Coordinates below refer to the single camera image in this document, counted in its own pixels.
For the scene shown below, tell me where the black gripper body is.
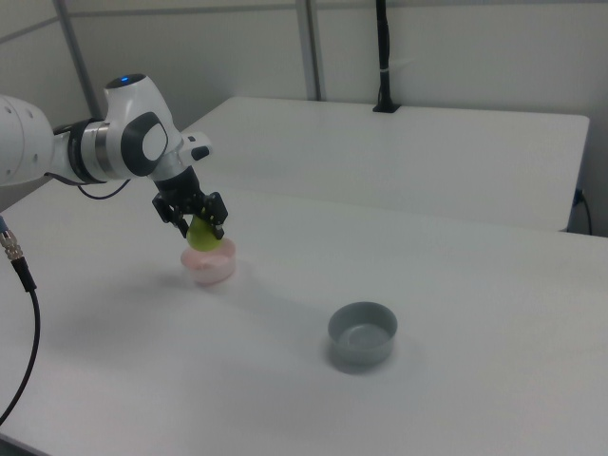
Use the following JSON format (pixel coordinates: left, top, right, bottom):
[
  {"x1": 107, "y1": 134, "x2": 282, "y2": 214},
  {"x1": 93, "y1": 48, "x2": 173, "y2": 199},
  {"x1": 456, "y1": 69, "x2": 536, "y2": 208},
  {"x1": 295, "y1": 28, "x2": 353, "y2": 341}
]
[{"x1": 151, "y1": 163, "x2": 211, "y2": 216}]

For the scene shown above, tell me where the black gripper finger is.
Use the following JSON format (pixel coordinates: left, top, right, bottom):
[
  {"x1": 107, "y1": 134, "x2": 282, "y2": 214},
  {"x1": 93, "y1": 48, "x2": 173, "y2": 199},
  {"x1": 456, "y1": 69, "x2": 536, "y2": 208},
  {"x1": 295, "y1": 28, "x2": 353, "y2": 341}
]
[
  {"x1": 200, "y1": 191, "x2": 231, "y2": 241},
  {"x1": 151, "y1": 193, "x2": 192, "y2": 239}
]

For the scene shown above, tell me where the green pear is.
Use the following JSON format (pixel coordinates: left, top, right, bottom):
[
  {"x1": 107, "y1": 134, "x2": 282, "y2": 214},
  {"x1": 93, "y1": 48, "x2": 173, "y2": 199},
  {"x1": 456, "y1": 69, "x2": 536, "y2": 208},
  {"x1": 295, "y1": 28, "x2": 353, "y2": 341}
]
[{"x1": 185, "y1": 213, "x2": 225, "y2": 254}]

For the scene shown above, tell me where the pink bowl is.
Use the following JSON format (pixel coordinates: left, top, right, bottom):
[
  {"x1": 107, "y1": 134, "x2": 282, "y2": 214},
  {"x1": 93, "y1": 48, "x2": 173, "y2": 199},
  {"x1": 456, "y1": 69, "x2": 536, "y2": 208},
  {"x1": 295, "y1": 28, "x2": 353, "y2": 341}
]
[{"x1": 180, "y1": 238, "x2": 238, "y2": 288}]

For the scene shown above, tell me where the grey bowl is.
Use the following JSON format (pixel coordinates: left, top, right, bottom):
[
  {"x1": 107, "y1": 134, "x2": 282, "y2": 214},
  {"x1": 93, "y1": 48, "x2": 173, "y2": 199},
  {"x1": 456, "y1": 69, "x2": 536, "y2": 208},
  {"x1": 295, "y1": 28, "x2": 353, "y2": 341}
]
[{"x1": 327, "y1": 300, "x2": 399, "y2": 377}]

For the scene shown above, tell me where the dark arm cable loop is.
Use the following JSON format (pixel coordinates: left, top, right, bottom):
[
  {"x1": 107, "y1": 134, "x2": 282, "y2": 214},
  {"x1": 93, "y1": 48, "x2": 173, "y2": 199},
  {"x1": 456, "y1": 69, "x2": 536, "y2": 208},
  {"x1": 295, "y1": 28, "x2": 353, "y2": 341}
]
[{"x1": 45, "y1": 171, "x2": 133, "y2": 200}]

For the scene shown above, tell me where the black cable with metal connector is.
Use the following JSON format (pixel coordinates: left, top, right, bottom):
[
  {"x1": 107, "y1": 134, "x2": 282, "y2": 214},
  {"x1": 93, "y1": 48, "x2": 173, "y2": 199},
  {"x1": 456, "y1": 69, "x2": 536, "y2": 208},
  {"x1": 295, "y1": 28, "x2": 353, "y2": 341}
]
[{"x1": 0, "y1": 213, "x2": 43, "y2": 431}]

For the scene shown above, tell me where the black camera pole with clamp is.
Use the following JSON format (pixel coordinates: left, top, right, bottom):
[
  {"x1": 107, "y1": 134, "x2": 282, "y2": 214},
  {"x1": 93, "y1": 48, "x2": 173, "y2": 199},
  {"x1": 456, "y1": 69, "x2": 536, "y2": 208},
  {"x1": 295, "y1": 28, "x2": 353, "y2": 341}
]
[{"x1": 371, "y1": 0, "x2": 403, "y2": 115}]

